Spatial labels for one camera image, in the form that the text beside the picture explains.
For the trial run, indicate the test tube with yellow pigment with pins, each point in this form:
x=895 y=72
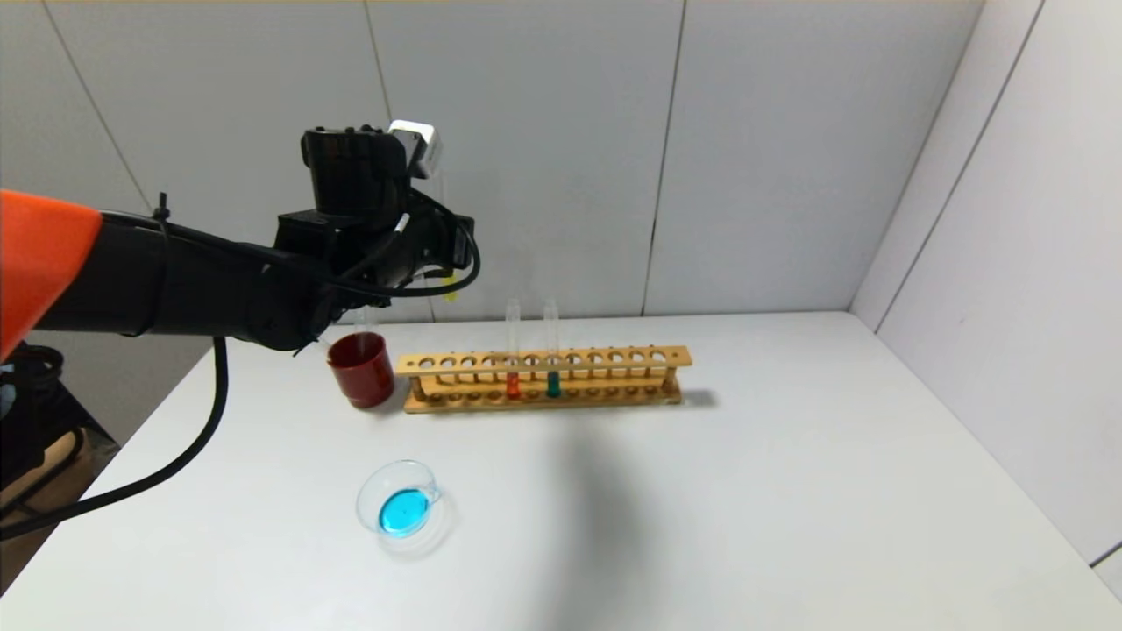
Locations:
x=450 y=289

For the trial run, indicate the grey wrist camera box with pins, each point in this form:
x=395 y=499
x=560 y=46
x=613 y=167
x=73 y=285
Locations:
x=419 y=145

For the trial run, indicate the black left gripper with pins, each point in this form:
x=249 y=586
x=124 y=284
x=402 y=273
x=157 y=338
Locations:
x=459 y=239

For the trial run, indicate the clear glass spouted dish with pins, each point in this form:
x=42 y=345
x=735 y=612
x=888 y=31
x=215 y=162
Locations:
x=403 y=513

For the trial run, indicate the test tube with red pigment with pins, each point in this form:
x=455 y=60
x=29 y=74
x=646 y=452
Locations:
x=513 y=384

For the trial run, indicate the black chair frame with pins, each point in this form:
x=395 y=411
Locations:
x=35 y=412

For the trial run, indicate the wooden test tube rack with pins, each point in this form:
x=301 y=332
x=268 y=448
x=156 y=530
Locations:
x=543 y=393

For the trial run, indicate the test tube with teal pigment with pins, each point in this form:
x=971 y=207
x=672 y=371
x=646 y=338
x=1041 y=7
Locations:
x=552 y=382

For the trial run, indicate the red plastic cup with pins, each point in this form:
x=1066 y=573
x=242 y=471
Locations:
x=361 y=372

